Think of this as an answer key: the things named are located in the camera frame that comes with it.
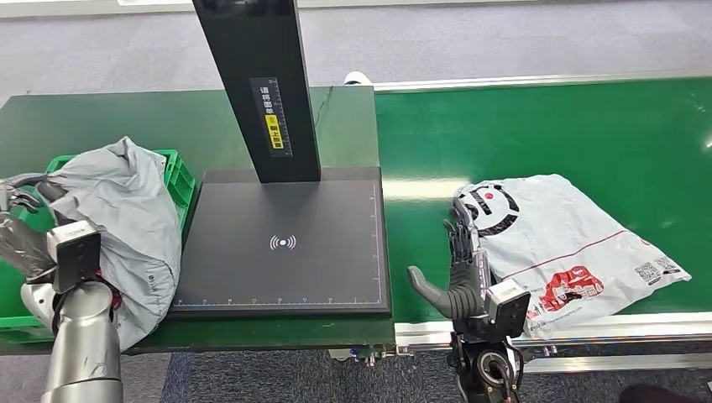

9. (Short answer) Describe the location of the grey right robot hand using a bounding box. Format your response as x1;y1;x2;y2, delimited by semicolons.
406;197;494;335

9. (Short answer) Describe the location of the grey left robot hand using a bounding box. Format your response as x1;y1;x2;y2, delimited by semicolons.
0;173;68;280

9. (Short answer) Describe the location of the grey package with red print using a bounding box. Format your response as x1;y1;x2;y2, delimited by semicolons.
47;136;183;353

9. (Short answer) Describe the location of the large grey package black logo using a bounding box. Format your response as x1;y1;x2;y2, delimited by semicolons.
453;174;693;340

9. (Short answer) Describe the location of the green conveyor belt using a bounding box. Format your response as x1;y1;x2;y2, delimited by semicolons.
375;77;712;326

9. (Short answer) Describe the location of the clear plastic hand film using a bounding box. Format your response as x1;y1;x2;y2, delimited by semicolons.
0;213;54;280

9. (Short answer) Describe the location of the green plastic crate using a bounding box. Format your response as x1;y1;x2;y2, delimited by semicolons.
0;148;196;343

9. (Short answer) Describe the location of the person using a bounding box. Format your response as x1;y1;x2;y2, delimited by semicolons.
618;384;699;403

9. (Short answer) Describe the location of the black yellow column label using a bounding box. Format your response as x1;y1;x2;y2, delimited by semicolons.
249;76;294;159

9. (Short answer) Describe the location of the black scanner column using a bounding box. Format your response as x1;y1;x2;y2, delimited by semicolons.
191;0;322;185

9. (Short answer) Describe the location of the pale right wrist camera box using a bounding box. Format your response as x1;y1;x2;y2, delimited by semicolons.
485;279;532;340

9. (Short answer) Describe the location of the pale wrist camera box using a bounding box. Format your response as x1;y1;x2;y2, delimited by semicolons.
485;279;532;340
45;220;102;295

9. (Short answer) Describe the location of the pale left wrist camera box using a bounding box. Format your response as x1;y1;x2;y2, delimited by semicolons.
45;220;102;295

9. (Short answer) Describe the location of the metal mounting bracket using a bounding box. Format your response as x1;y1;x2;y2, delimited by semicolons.
327;344;416;369

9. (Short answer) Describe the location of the black scanner base plate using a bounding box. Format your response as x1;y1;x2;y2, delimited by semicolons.
169;166;393;319

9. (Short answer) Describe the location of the aluminium conveyor frame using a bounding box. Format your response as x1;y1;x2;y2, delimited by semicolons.
374;69;712;374

